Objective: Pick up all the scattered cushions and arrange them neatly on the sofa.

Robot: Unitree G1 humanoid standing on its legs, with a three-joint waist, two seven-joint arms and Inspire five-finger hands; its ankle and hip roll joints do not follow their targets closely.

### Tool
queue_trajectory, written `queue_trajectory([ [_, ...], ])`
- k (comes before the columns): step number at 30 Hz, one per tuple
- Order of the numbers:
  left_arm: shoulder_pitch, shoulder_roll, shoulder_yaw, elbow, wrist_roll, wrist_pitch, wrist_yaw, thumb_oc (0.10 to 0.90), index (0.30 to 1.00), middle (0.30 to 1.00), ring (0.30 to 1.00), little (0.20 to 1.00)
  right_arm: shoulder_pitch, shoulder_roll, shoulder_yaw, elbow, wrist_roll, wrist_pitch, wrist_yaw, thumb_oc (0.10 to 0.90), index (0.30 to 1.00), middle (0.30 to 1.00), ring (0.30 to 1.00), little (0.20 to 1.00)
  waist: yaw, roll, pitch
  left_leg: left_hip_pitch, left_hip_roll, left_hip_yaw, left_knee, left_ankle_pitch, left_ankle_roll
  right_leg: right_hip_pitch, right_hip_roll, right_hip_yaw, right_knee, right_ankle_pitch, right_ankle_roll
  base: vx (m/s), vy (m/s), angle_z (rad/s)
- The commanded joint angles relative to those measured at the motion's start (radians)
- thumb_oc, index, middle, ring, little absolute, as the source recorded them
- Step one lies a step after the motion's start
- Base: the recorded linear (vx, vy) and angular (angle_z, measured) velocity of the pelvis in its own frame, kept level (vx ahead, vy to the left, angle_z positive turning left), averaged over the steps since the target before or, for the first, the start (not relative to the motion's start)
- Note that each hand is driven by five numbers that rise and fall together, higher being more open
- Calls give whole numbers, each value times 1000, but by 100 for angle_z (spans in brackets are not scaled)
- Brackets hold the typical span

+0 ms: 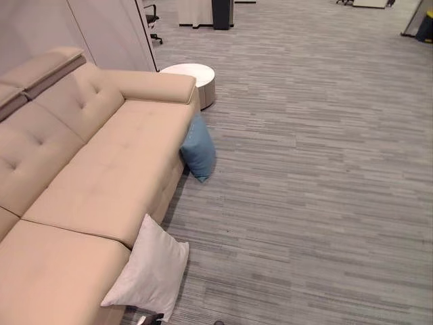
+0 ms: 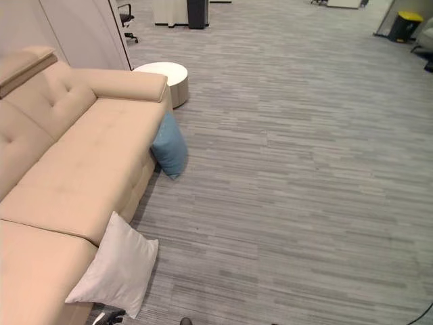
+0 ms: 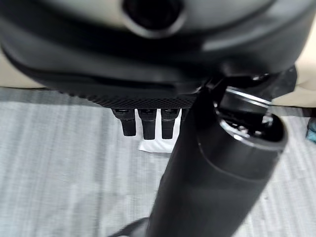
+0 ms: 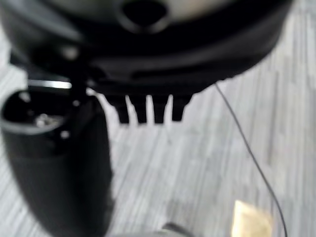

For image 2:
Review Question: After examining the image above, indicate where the pale armchair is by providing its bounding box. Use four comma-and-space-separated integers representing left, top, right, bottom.
410, 19, 433, 72

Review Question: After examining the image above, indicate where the black office chair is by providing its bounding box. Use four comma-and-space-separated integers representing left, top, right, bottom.
116, 0, 140, 43

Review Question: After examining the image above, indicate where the beige upholstered sofa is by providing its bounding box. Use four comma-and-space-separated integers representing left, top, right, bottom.
0, 45, 174, 325

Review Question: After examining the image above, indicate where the white round side table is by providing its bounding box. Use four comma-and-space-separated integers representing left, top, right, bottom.
133, 62, 189, 110

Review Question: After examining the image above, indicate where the white desk cabinet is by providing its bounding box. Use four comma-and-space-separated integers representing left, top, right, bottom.
154, 0, 191, 28

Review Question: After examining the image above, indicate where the white square cushion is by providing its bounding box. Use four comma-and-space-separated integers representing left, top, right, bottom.
64, 211, 160, 320

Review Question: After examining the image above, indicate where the black tall bin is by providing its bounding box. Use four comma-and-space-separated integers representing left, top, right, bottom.
187, 0, 211, 30

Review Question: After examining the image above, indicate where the blue cushion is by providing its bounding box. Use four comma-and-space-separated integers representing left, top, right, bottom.
150, 112, 189, 180

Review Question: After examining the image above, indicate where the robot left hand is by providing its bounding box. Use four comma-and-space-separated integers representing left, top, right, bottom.
93, 309, 125, 325

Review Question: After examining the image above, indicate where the white counter unit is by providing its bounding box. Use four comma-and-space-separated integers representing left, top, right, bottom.
328, 0, 360, 11

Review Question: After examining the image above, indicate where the black bin with yellow lid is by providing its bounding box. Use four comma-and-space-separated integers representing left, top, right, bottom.
388, 10, 424, 43

